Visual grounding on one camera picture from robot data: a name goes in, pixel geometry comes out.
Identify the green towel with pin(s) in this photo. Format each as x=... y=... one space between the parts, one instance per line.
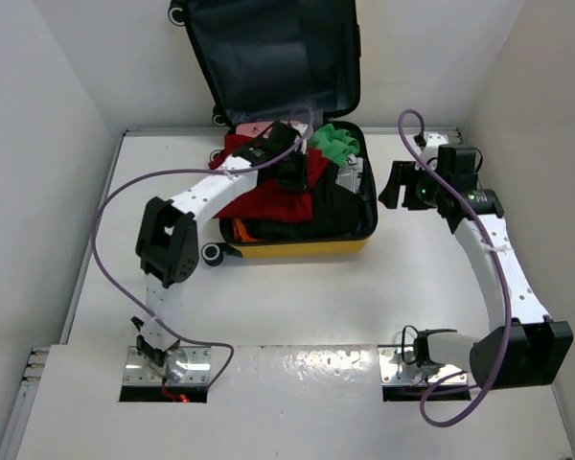
x=337 y=145

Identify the metal base plate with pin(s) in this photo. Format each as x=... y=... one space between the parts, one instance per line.
x=396 y=369
x=185 y=366

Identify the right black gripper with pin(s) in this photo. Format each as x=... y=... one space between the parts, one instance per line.
x=403 y=172

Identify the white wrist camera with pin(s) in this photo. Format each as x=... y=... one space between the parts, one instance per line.
x=428 y=144
x=303 y=136

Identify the black garment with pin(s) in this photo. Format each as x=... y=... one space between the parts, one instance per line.
x=335 y=213

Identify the newspaper print cloth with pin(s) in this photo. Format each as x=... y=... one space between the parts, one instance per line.
x=350 y=175

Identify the yellow suitcase with dark lining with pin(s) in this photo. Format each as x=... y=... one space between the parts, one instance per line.
x=289 y=61

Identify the pink vanity case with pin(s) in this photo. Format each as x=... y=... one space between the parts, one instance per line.
x=253 y=130

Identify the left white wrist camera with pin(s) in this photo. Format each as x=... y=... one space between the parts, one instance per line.
x=303 y=136

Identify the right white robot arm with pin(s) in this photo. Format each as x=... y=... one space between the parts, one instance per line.
x=525 y=346

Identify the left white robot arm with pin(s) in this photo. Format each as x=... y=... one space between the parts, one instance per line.
x=167 y=244

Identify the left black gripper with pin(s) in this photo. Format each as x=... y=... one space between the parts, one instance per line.
x=300 y=180

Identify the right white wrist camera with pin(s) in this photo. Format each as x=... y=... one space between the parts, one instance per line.
x=428 y=144

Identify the orange patterned scarf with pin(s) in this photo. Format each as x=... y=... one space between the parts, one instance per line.
x=240 y=232

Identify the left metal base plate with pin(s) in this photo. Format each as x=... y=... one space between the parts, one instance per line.
x=185 y=366

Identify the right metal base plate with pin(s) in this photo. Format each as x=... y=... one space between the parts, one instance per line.
x=396 y=369

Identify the red garment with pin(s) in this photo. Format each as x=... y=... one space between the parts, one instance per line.
x=269 y=201

